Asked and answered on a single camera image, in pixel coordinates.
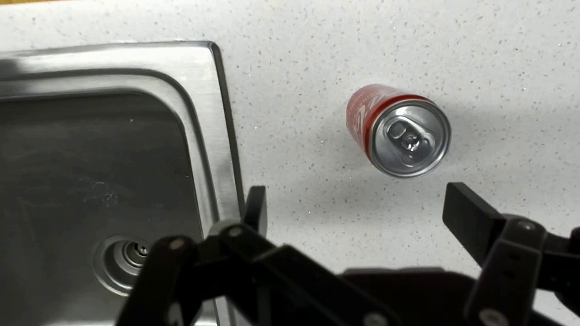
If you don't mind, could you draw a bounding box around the stainless steel double sink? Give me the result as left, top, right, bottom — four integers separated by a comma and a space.
0, 42, 242, 326

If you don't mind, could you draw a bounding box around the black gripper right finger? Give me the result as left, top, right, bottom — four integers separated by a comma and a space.
442, 184, 580, 326

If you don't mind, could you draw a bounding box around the red soda can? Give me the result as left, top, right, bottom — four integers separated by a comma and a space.
346, 84, 451, 178

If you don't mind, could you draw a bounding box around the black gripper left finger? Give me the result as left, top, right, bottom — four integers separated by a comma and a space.
114, 187, 387, 326

